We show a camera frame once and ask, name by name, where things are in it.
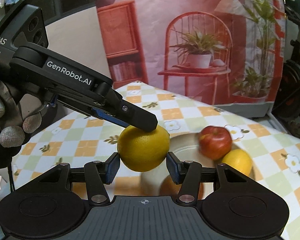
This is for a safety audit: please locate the beige round plate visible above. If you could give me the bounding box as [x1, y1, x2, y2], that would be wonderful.
[140, 132, 256, 201]

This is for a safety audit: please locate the yellow lemon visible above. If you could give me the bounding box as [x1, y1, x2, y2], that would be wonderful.
[222, 149, 253, 176]

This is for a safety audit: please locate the pink printed backdrop cloth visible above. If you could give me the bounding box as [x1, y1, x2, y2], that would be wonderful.
[95, 0, 286, 118]

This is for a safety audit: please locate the dark red apple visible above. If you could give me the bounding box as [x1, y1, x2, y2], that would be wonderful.
[159, 174, 205, 201]

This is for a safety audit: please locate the round yellow orange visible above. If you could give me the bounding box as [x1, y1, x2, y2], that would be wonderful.
[117, 125, 170, 172]

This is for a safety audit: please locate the black exercise bike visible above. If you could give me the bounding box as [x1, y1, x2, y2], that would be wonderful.
[272, 5, 300, 138]

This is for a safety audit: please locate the grey gloved left hand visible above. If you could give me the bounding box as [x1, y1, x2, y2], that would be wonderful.
[0, 81, 45, 168]

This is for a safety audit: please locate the bright red apple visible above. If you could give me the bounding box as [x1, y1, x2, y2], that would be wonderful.
[198, 126, 232, 160]

